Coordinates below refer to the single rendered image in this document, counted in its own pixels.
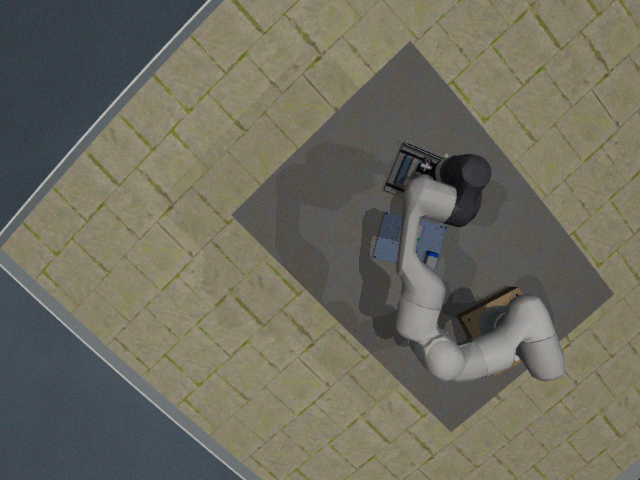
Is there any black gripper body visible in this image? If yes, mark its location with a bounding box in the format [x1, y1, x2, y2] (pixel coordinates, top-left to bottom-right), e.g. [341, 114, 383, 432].
[428, 161, 440, 181]

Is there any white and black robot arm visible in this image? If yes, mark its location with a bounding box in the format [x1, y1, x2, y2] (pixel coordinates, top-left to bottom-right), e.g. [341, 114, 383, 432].
[395, 154, 565, 383]

